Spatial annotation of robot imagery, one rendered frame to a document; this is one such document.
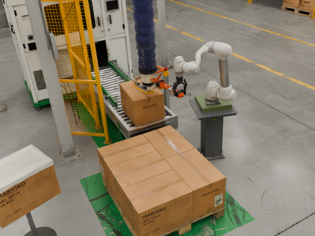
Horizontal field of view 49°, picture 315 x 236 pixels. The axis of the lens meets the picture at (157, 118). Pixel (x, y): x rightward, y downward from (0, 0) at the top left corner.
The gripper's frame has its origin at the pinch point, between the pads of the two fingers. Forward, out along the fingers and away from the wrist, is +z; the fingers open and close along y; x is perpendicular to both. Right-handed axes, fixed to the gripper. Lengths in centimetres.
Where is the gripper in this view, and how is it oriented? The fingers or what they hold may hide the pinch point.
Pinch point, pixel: (179, 92)
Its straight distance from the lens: 380.1
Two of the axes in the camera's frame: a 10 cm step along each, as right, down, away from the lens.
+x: 5.8, 3.9, -7.2
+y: -8.2, 3.4, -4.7
